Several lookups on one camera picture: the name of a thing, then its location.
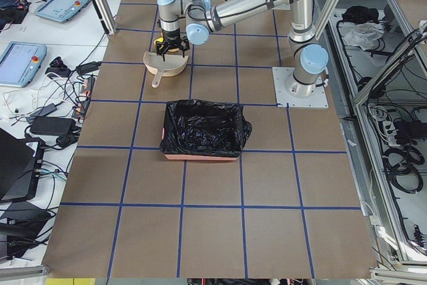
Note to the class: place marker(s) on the white power strip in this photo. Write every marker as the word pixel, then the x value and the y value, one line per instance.
pixel 388 128

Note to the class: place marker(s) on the black cloth bundle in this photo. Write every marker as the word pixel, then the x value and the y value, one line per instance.
pixel 361 14

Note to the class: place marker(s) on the black power adapter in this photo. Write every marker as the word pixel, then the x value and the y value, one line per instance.
pixel 52 126

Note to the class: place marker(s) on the beige plastic dustpan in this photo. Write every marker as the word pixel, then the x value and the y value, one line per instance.
pixel 164 66

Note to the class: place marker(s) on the blue teach pendant far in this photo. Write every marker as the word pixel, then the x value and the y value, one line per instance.
pixel 60 10

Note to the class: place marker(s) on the white crumpled cloth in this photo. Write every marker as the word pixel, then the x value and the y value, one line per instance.
pixel 364 35

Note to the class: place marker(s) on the black laptop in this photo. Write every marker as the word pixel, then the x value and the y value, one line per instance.
pixel 20 161

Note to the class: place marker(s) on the pink bin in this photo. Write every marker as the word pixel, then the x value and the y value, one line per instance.
pixel 187 157

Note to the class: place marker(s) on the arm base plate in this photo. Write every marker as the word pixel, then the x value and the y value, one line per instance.
pixel 290 93

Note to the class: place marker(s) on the yellow sponge piece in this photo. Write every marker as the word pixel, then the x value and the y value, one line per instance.
pixel 157 40

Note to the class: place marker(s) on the blue teach pendant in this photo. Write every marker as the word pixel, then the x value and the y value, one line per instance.
pixel 60 10
pixel 20 61

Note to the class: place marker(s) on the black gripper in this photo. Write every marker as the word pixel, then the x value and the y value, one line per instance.
pixel 170 37

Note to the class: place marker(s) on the black trash bag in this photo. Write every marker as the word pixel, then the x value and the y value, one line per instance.
pixel 206 128

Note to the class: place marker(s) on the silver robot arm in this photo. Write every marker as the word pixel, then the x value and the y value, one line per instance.
pixel 190 22

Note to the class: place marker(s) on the blue teach pendant near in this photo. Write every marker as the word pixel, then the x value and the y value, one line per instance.
pixel 20 61

